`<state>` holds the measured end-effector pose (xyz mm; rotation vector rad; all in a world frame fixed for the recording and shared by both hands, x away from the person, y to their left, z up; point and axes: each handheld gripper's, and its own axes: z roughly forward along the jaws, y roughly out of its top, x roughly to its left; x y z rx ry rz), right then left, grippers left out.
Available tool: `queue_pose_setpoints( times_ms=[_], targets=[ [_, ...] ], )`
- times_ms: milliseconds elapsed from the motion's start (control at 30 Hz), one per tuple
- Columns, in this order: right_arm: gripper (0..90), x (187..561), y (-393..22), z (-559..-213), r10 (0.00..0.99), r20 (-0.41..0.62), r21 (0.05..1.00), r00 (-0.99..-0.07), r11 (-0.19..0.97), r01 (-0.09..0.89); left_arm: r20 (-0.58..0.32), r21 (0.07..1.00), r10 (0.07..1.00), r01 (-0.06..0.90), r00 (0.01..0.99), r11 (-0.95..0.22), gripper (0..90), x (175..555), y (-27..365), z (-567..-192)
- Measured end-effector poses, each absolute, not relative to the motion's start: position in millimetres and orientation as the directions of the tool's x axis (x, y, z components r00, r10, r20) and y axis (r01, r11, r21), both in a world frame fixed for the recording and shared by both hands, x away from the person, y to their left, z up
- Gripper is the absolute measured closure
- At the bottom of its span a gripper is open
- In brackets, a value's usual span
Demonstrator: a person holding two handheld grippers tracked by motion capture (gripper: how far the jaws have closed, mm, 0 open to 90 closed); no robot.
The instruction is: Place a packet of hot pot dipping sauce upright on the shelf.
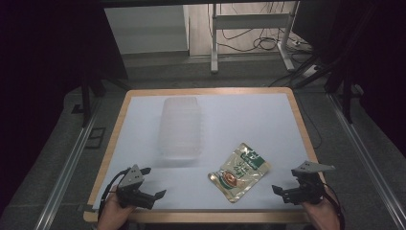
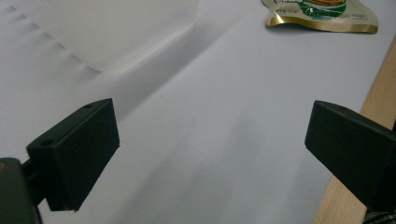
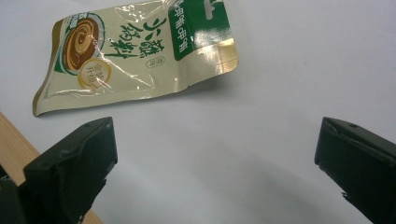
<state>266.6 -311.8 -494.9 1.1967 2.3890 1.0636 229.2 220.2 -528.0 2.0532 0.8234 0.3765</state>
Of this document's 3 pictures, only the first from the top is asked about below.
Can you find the aluminium floor rail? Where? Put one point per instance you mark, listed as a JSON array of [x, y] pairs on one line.
[[367, 159], [65, 174]]

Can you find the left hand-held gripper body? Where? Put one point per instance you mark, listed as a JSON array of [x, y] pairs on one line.
[[130, 180]]

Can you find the person's left hand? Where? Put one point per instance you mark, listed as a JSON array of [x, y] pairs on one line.
[[111, 215]]

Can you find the black metal stand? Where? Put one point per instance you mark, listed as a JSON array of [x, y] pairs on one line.
[[86, 102], [347, 96]]

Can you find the person's right hand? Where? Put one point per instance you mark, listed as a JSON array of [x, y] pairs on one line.
[[322, 215]]

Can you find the white wall panel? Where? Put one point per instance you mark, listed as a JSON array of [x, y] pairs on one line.
[[145, 30]]

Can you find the black floor bracket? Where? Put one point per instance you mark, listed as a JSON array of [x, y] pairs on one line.
[[95, 138]]

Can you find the clear plastic container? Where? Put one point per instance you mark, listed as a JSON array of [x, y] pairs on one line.
[[181, 127]]

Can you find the white metal desk frame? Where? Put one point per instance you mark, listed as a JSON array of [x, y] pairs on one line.
[[250, 21]]

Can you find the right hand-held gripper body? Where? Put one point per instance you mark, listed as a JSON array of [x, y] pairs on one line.
[[310, 188]]

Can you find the gold and green food packet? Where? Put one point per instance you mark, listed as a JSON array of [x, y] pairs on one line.
[[240, 172]]

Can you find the white power strip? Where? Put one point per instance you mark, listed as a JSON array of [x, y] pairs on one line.
[[310, 71]]

